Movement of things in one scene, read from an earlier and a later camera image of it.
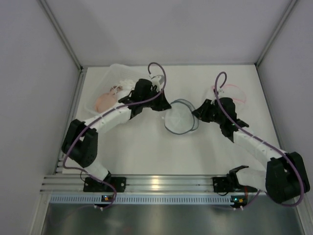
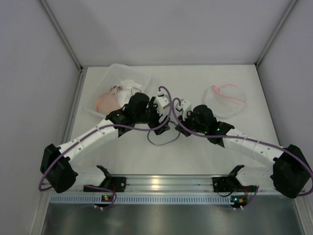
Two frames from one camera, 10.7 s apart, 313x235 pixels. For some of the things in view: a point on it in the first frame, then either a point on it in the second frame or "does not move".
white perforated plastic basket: (116, 83) does not move
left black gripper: (154, 98) to (153, 118)
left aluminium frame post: (62, 35) does not move
